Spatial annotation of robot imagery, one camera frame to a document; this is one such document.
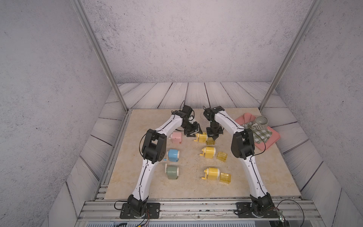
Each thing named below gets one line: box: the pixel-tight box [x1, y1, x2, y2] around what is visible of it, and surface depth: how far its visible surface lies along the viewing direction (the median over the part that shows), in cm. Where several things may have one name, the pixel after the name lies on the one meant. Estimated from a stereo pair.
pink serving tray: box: [234, 112, 281, 151], surface depth 104 cm
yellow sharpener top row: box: [193, 131, 208, 143], surface depth 98 cm
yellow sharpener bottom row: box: [201, 167, 221, 181], surface depth 81 cm
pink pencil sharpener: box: [171, 131, 182, 144], surface depth 97 cm
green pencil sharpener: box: [164, 163, 180, 180], surface depth 81 cm
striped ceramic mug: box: [251, 115, 269, 131], surface depth 106 cm
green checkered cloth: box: [241, 121, 273, 145], surface depth 104 cm
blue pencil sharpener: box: [163, 148, 180, 163], surface depth 89 cm
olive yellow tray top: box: [206, 137, 216, 146], surface depth 100 cm
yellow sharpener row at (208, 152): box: [199, 146, 217, 159], surface depth 90 cm
